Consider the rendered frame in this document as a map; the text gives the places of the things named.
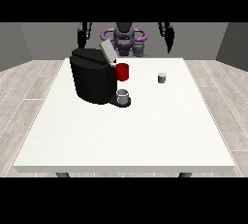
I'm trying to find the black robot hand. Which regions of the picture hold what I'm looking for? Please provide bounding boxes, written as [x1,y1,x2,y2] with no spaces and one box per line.
[157,22,175,54]
[77,22,93,49]

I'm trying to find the pale grey machine lid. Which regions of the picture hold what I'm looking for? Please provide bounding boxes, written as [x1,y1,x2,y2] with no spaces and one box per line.
[99,39,118,65]

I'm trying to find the small grey coffee pod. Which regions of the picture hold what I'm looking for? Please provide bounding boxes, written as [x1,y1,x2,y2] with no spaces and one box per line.
[157,72,168,84]

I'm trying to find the black coffee machine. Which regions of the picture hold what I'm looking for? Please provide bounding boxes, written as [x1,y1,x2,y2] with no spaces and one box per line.
[69,47,132,108]

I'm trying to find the red pod holder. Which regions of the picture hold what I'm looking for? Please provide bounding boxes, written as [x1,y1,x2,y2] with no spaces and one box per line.
[114,62,130,82]

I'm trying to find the grey robot trunk purple rings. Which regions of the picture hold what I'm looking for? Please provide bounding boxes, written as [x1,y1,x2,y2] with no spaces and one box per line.
[100,22,149,58]

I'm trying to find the small grey cup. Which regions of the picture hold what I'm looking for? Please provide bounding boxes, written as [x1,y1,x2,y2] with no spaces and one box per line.
[116,88,130,105]

